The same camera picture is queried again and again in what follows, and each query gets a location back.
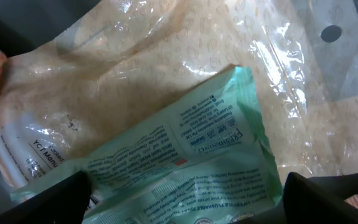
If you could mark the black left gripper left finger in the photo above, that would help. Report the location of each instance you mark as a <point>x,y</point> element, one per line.
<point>65,202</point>

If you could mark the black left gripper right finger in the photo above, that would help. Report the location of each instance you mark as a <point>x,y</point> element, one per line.
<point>320,199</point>

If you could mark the teal wet wipes pack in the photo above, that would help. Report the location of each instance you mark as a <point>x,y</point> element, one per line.
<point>203,159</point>

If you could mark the beige nut snack bag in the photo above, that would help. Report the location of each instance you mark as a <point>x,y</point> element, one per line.
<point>125,60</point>

